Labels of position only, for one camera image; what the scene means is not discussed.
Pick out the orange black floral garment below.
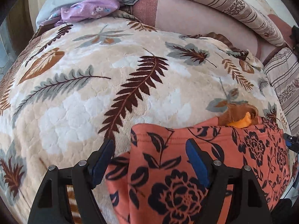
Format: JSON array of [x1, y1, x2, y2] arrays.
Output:
[[105, 117, 291, 223]]

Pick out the striped floral pillow right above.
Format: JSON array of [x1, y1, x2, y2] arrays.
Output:
[[264, 47, 298, 136]]

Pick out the black cloth on headboard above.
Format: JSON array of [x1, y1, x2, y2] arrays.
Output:
[[290, 26, 299, 59]]

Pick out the cream leaf pattern blanket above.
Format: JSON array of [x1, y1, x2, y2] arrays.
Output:
[[1, 17, 282, 223]]

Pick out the long striped bolster pillow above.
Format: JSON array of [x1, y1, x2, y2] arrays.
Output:
[[190, 0, 285, 46]]

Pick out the pink mauve quilted mattress cover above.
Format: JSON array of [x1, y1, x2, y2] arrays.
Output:
[[128, 0, 279, 62]]

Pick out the purple floral cloth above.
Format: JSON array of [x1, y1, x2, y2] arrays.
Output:
[[38, 0, 120, 26]]

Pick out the brown wooden window frame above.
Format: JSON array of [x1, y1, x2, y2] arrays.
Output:
[[1, 0, 34, 61]]

